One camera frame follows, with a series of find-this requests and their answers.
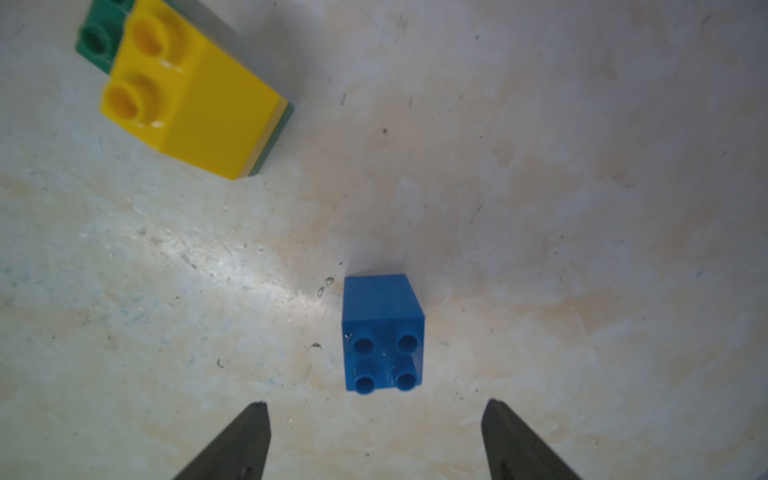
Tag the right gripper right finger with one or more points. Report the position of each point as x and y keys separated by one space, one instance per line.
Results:
x=515 y=451

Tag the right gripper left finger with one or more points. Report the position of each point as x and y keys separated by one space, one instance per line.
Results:
x=239 y=451

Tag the blue lego brick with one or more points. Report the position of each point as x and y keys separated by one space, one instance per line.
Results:
x=383 y=332

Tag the yellow sloped lego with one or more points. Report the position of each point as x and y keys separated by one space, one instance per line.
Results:
x=192 y=90

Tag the green lego plate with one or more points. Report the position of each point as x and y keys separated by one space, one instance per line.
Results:
x=99 y=33

